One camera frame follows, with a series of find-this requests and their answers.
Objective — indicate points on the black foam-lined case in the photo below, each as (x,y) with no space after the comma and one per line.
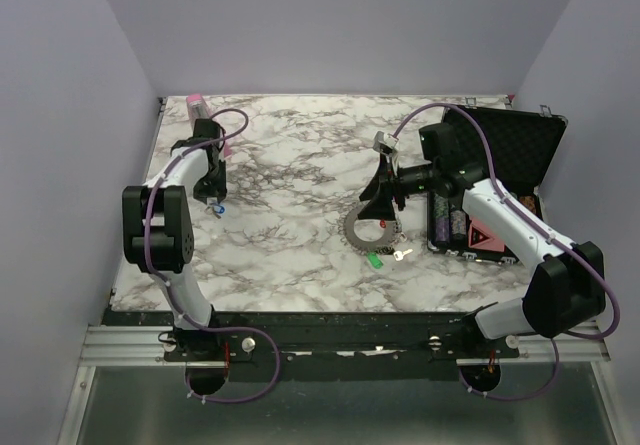
(522,146)

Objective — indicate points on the green key tag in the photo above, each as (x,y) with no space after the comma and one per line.
(374,260)

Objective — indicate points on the metal disc with key rings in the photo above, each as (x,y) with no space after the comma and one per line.
(367,236)

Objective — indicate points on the purple poker chip stack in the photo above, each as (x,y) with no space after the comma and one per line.
(442,220)

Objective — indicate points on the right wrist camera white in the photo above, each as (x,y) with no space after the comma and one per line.
(385,143)

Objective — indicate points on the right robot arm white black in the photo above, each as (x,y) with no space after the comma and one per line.
(564,288)

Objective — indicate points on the pink warning card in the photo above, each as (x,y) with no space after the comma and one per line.
(480,237)

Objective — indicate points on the aluminium rail frame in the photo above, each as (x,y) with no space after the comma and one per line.
(552,393)

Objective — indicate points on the orange poker chip stack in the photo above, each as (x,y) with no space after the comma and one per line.
(529,202)

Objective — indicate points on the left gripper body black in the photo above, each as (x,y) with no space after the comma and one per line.
(213,184)

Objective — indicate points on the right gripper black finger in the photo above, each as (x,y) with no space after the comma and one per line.
(378,208)
(379,183)

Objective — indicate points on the black mounting base plate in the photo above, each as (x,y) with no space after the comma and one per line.
(255,347)

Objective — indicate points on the grey poker chip stack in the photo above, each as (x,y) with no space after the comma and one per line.
(458,225)

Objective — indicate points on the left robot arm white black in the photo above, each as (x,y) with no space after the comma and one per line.
(158,235)

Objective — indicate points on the pink metronome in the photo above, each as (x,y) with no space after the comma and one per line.
(197,108)

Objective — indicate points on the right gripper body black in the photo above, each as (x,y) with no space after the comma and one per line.
(415,179)

